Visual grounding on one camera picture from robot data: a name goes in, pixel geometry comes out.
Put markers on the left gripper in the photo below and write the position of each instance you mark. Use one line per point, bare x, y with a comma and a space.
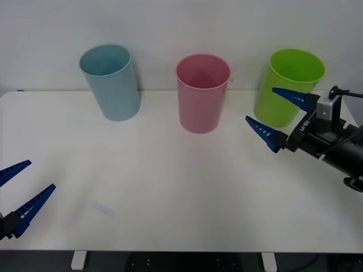
2, 228

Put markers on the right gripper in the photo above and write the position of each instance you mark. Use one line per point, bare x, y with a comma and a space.
314, 136

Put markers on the green plastic bin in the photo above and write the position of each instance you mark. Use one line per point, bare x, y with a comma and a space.
279, 76

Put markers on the pink plastic bin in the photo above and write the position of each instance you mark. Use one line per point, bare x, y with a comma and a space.
200, 110

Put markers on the white table leg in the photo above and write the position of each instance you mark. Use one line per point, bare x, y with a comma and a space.
78, 259
269, 262

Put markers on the pale blue plastic bin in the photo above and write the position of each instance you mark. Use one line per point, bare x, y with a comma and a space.
113, 93

